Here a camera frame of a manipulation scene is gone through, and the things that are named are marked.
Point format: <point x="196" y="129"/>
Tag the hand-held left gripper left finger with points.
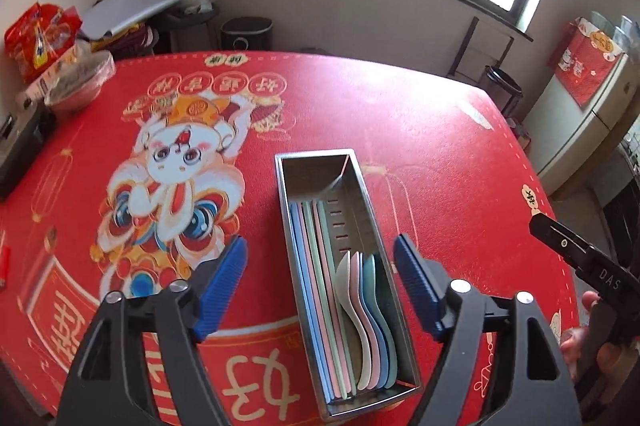
<point x="222" y="291"/>

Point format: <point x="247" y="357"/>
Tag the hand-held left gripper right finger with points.
<point x="417" y="286"/>

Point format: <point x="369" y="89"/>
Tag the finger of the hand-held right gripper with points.
<point x="560" y="241"/>

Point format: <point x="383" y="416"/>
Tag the blue spoon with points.
<point x="381" y="301"/>

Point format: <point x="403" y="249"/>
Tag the green spoon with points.
<point x="369" y="278"/>

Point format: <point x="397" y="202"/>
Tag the pink spoon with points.
<point x="356" y="276"/>

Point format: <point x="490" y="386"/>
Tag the beige spoon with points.
<point x="344" y="281"/>

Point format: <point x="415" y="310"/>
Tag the green chopstick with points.
<point x="327" y="296"/>

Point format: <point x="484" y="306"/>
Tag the stainless steel utensil tray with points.
<point x="320" y="178"/>

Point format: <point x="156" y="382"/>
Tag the person's right hand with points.
<point x="570" y="346"/>

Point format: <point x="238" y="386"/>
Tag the white cabinet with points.
<point x="575" y="140"/>

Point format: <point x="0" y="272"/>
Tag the red printed table mat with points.
<point x="425" y="155"/>

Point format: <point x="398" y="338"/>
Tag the red printed cloth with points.
<point x="587" y="65"/>

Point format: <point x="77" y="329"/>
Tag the clear glass items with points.
<point x="612" y="28"/>

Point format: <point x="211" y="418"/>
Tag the black flat appliance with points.
<point x="22" y="150"/>

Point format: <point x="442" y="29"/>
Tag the plastic-covered bowl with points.
<point x="80" y="80"/>

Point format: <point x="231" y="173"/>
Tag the black round air fryer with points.
<point x="246" y="34"/>

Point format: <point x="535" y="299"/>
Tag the black stand with plastic bags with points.
<point x="192" y="25"/>

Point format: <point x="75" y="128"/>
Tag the stack of red bags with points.
<point x="130" y="39"/>

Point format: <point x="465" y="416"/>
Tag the red snack bag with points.
<point x="40" y="38"/>

